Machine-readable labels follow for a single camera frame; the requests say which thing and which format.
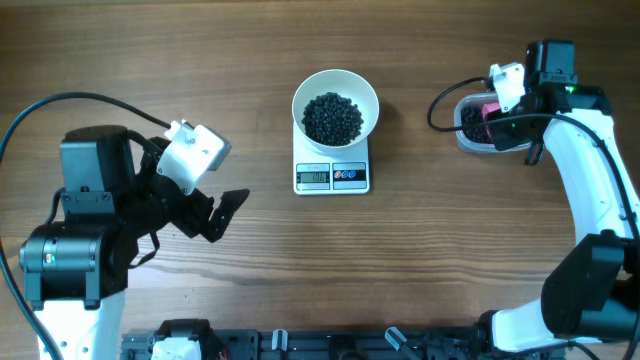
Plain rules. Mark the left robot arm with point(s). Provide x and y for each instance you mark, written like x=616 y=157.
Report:
x=75 y=279

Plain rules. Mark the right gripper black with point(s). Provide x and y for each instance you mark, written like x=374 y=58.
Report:
x=504 y=139

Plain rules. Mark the pink scoop blue handle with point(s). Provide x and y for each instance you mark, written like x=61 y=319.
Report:
x=490 y=112

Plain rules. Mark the clear plastic container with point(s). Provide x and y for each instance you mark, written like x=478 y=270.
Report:
x=476 y=148

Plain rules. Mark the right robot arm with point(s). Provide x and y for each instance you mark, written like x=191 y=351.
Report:
x=593 y=294

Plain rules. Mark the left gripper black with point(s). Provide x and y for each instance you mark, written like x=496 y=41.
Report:
x=195 y=221

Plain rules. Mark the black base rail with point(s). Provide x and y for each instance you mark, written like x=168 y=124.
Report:
x=195 y=339

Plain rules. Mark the white bowl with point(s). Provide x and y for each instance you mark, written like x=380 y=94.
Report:
x=347 y=84

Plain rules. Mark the black beans in bowl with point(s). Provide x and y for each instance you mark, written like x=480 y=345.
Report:
x=332 y=120

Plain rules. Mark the white digital kitchen scale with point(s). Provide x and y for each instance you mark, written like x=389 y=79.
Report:
x=346 y=172

